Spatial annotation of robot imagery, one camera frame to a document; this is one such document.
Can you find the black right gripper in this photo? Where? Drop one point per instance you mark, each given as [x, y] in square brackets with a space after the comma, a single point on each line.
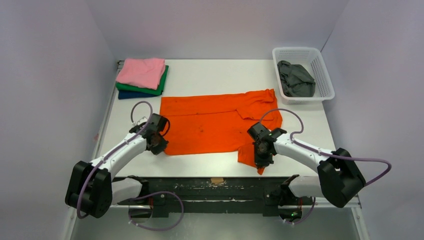
[262, 156]

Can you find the grey t shirt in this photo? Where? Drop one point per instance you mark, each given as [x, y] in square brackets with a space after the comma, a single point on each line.
[295, 80]

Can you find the aluminium frame rail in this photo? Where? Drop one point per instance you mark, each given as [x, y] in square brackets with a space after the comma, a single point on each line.
[271, 195]

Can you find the brown tape piece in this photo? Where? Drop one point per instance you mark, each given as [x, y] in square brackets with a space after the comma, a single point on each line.
[217, 180]

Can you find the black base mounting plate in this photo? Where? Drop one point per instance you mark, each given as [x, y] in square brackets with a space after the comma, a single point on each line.
[172, 206]

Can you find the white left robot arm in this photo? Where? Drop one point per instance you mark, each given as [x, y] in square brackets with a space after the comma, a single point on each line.
[109, 165]

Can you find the orange t shirt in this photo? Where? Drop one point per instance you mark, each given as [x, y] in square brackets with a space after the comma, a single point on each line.
[208, 124]

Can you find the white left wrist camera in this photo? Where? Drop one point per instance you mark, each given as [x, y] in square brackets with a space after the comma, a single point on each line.
[140, 121]

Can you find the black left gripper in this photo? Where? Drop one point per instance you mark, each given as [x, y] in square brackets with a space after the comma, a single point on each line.
[160, 147]

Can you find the blue folded t shirt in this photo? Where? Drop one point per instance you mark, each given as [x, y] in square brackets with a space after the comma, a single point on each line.
[126, 94]

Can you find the white plastic basket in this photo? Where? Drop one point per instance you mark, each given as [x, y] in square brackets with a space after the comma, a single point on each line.
[311, 59]

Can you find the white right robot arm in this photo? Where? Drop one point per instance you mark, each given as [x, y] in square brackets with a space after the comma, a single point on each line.
[338, 178]

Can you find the pink folded t shirt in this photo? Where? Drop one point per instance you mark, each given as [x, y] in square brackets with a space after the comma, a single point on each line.
[142, 73]

